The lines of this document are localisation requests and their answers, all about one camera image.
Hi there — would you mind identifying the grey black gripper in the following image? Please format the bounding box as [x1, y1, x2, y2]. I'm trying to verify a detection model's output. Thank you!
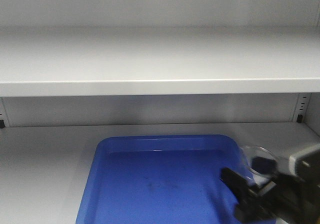
[220, 143, 320, 224]

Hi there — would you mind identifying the grey cabinet shelf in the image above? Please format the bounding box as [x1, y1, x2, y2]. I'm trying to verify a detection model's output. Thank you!
[0, 27, 320, 97]

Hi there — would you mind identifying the blue plastic tray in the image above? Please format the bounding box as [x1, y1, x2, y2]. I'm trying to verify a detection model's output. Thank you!
[76, 134, 254, 224]

